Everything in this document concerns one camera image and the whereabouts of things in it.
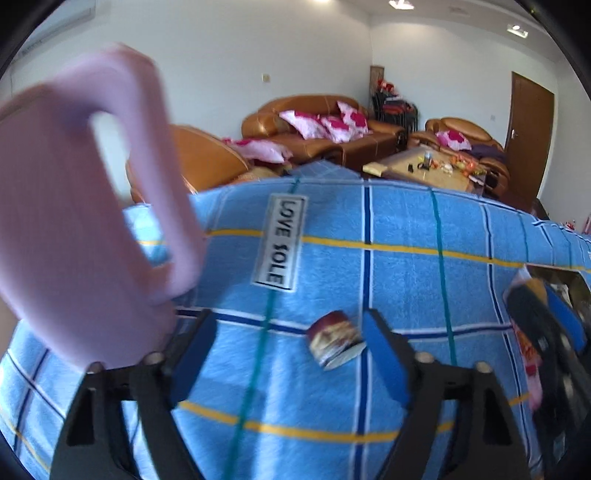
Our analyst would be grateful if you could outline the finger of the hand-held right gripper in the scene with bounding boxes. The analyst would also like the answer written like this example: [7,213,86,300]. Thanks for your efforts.
[505,284,578,370]
[545,284,587,352]

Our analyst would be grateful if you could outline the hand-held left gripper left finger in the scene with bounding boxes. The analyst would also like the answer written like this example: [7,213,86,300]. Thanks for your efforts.
[50,309,219,480]

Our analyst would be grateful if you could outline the brown leather sofa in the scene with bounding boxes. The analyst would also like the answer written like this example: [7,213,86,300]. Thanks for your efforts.
[241,95,407,169]

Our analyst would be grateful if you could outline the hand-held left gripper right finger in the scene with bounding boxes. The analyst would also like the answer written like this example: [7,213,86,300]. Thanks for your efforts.
[361,308,531,480]

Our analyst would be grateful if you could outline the pink mug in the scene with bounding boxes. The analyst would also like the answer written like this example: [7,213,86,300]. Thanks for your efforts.
[0,42,208,372]

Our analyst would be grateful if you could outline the brown wooden door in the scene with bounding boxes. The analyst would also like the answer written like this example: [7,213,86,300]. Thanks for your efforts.
[503,71,555,199]

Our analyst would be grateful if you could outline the pink floral pillow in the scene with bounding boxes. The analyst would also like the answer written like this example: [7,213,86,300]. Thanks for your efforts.
[337,100,370,134]
[279,110,324,139]
[436,130,472,151]
[318,115,352,143]
[224,137,294,163]

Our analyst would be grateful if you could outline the blue plaid blanket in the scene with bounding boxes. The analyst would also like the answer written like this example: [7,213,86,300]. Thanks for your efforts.
[0,161,591,480]

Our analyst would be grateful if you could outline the stacked black chairs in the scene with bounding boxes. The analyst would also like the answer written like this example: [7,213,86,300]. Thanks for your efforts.
[372,90,419,132]

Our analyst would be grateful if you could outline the metal tray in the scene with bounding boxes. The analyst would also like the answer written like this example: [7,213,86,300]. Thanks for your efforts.
[524,264,591,324]

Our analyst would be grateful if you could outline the white air conditioner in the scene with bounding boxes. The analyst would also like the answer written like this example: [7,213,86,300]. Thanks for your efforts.
[18,0,98,51]

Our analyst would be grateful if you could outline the brown leather armchair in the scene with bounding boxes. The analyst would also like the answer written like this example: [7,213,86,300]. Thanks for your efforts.
[409,117,511,195]

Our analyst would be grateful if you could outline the orange leather armchair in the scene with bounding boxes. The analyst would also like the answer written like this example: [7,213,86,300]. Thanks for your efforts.
[126,124,252,204]

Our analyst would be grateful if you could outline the wooden coffee table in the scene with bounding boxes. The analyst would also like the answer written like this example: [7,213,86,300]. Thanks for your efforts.
[362,147,490,195]

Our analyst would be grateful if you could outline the small brown can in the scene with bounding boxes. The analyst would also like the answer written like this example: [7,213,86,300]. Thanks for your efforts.
[305,310,368,370]

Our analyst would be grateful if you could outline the pink cartoon cup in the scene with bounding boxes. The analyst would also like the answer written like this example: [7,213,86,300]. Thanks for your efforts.
[510,318,544,411]

